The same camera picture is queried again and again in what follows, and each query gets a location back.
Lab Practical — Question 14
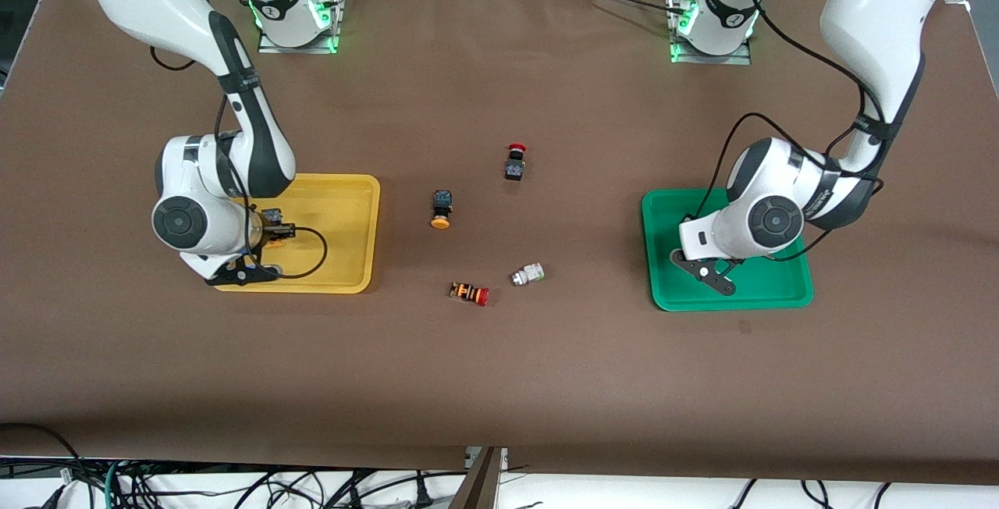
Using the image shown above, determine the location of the teal floor cable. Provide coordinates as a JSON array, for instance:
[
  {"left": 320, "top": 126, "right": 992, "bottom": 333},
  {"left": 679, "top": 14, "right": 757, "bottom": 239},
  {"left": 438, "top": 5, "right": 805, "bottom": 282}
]
[{"left": 104, "top": 459, "right": 130, "bottom": 509}]

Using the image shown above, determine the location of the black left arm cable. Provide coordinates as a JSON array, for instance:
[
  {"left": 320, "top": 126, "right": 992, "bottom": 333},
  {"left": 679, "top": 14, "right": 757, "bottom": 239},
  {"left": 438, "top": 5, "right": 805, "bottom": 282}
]
[{"left": 695, "top": 0, "right": 891, "bottom": 262}]

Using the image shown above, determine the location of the black looped floor cable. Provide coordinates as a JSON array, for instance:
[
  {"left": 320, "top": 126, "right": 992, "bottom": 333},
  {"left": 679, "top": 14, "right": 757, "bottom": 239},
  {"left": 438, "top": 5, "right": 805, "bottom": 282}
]
[{"left": 0, "top": 422, "right": 83, "bottom": 488}]

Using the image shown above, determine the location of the red button orange striped body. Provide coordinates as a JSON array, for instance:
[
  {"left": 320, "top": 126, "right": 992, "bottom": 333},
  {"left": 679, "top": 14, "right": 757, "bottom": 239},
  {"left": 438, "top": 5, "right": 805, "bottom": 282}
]
[{"left": 450, "top": 281, "right": 491, "bottom": 308}]

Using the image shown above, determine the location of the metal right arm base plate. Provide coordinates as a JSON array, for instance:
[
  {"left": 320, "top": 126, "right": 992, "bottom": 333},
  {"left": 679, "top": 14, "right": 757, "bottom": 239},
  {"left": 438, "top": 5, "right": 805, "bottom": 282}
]
[{"left": 258, "top": 0, "right": 346, "bottom": 55}]

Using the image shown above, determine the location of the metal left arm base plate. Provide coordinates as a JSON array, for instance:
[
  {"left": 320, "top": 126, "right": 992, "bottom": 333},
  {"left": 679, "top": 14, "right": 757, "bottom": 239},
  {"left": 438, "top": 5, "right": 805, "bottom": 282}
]
[{"left": 670, "top": 0, "right": 754, "bottom": 66}]

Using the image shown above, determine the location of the green plastic tray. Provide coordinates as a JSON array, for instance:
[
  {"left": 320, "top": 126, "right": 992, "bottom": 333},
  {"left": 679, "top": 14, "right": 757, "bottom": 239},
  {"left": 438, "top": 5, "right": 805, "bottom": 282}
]
[{"left": 642, "top": 188, "right": 815, "bottom": 312}]

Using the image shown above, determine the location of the brown table cover mat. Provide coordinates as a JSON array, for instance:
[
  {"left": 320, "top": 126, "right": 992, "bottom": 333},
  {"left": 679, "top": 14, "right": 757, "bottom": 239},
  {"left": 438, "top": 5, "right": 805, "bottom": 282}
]
[{"left": 0, "top": 0, "right": 999, "bottom": 486}]

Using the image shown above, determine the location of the brown wooden beam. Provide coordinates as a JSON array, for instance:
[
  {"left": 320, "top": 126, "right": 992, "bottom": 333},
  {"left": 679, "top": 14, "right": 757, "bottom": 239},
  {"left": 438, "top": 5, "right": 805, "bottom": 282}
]
[{"left": 449, "top": 447, "right": 504, "bottom": 509}]

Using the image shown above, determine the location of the yellow plastic tray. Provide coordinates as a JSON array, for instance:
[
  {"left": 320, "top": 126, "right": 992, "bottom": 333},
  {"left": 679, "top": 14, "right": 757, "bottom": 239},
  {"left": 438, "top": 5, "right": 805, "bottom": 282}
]
[{"left": 211, "top": 173, "right": 382, "bottom": 294}]

